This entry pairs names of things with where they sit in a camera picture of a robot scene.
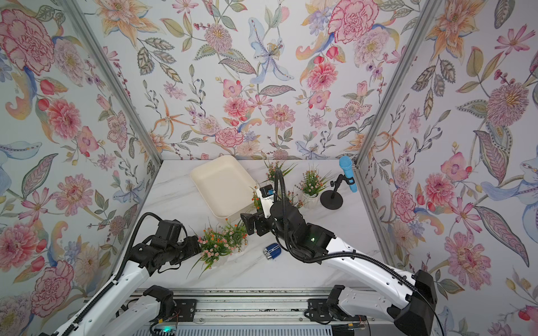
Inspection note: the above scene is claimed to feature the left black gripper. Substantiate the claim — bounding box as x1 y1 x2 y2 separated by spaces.
167 232 208 266

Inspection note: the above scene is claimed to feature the red flower potted plant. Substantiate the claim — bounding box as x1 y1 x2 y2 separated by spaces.
252 187 263 211
287 191 304 209

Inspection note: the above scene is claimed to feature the orange flower potted plant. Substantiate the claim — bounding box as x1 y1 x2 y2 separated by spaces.
222 219 248 253

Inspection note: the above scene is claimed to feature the pink flower potted plant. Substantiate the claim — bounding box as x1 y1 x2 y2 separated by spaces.
191 225 237 274

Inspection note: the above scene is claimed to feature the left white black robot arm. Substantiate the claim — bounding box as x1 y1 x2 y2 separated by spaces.
51 212 201 335

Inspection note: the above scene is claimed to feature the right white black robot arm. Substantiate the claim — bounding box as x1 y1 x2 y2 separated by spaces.
241 169 445 335

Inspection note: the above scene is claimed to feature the cream rectangular storage box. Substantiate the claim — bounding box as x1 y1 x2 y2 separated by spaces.
190 155 256 222

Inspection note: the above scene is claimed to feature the blue silver small cylinder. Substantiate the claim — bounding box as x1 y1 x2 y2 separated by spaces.
263 243 282 260

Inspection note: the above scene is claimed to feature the pink flower plant back right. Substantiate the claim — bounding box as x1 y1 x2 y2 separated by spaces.
297 167 330 209

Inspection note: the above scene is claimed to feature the blue microphone on stand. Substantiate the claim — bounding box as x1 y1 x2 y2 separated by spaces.
319 156 358 210

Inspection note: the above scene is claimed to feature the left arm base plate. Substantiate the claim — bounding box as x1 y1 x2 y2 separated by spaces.
135 298 198 323

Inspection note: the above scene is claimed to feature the aluminium front rail frame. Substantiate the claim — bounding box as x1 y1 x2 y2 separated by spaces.
66 287 430 336

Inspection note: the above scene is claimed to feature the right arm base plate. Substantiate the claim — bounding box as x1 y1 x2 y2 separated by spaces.
303 299 367 324

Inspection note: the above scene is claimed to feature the left aluminium corner post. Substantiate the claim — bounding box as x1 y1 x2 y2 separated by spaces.
59 1 163 167

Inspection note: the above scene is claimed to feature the aluminium corner post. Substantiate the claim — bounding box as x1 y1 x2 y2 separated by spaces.
356 1 440 169
59 1 163 167

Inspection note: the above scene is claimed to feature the right aluminium corner post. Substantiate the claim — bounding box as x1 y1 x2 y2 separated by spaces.
356 1 440 169

